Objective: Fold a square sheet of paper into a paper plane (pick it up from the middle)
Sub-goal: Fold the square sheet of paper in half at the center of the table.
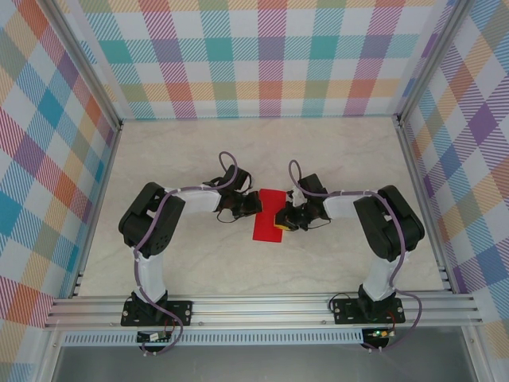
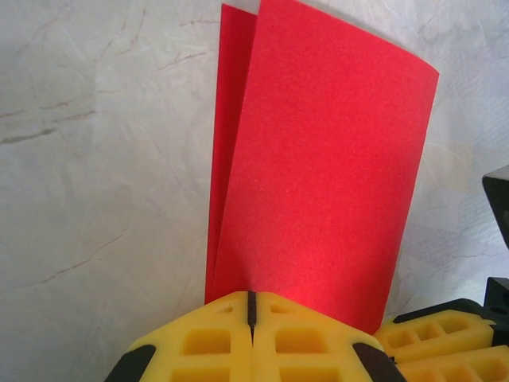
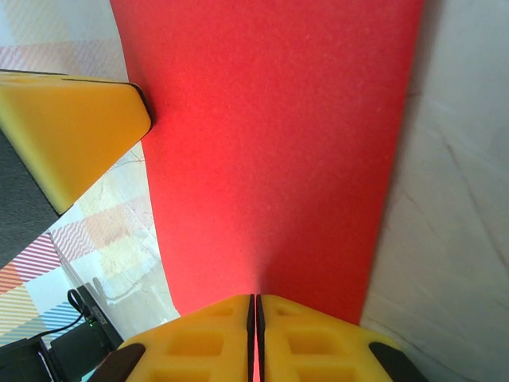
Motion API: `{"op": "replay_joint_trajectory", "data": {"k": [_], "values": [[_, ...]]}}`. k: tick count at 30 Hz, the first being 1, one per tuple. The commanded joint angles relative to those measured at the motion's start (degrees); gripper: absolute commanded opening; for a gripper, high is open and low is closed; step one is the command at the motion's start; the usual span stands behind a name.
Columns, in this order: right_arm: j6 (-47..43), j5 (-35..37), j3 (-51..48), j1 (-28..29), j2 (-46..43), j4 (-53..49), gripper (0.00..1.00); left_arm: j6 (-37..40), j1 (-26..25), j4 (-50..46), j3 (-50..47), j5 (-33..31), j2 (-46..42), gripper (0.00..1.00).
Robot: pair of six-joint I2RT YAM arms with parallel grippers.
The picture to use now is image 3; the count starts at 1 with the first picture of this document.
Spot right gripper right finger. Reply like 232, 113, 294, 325
256, 293, 429, 382

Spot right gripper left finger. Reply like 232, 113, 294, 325
95, 293, 255, 382

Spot red cloth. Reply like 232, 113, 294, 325
109, 0, 426, 347

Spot long aluminium mounting rail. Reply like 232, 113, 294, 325
49, 232, 182, 351

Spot thin black looped cable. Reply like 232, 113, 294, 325
66, 288, 91, 319

